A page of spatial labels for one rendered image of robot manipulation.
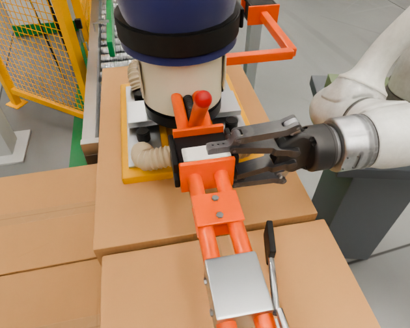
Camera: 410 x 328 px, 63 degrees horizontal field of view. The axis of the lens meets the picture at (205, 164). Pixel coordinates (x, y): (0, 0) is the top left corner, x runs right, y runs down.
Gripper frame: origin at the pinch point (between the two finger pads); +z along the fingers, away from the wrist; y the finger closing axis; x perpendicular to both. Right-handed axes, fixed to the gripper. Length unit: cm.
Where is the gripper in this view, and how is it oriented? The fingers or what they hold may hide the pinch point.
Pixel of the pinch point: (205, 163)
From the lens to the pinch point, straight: 51.0
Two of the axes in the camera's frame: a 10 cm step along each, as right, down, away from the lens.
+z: -9.8, 1.4, -1.4
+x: -2.0, -7.1, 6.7
